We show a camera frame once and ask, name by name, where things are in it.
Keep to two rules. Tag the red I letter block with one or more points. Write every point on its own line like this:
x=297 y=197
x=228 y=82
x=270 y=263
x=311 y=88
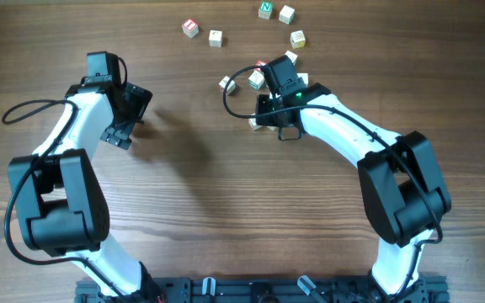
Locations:
x=190 y=28

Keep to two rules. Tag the white block behind finger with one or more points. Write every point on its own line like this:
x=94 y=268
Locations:
x=293 y=57

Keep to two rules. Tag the red Y letter block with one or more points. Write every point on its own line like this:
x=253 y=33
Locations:
x=253 y=124

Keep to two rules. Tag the plain beige wooden block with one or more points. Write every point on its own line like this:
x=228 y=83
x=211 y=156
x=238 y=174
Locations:
x=304 y=77

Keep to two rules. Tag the red A letter block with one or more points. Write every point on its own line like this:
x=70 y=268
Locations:
x=260 y=63

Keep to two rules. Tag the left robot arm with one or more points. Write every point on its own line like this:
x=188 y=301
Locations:
x=57 y=212

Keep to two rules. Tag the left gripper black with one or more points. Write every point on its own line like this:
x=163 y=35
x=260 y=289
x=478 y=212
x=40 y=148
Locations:
x=135 y=111

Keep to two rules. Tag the plain white wooden block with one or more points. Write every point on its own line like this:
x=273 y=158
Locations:
x=286 y=14

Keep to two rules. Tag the white number 2 block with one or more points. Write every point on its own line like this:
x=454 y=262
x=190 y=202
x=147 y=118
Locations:
x=215 y=38

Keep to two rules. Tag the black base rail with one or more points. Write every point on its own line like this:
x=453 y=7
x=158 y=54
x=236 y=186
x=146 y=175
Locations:
x=338 y=289

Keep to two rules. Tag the red O letter block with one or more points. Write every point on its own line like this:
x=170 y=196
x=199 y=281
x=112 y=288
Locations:
x=226 y=85

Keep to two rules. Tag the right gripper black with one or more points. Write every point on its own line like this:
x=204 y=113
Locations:
x=263 y=101

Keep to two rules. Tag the green edged picture block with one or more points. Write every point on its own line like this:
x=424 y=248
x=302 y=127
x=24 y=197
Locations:
x=256 y=80

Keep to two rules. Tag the green N letter block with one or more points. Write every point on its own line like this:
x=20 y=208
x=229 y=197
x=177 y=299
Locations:
x=265 y=9

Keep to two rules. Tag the yellow edged wooden block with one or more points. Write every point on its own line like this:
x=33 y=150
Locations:
x=297 y=39

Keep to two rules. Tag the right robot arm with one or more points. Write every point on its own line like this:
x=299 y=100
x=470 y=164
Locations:
x=403 y=190

